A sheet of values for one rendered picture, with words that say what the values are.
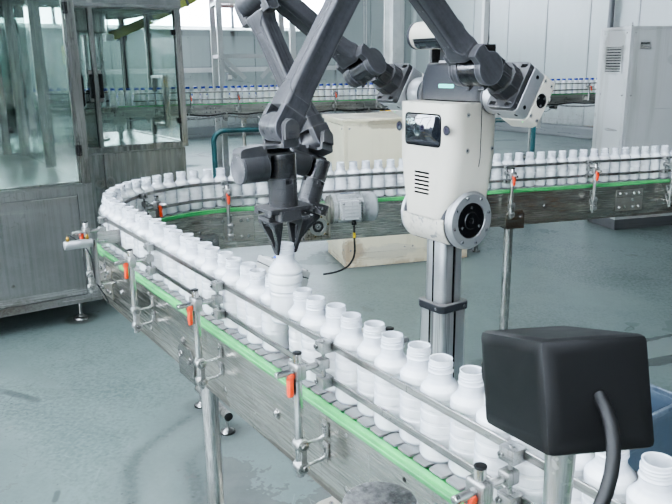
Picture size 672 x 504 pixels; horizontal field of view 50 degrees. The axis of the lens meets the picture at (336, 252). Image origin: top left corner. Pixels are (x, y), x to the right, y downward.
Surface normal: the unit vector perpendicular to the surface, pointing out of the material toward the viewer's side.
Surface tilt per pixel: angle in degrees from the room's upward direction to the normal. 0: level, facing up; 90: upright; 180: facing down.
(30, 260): 90
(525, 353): 90
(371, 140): 90
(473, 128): 90
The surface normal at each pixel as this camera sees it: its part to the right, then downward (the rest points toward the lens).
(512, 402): -0.99, 0.05
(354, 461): -0.83, 0.15
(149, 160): 0.56, 0.21
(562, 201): 0.27, 0.24
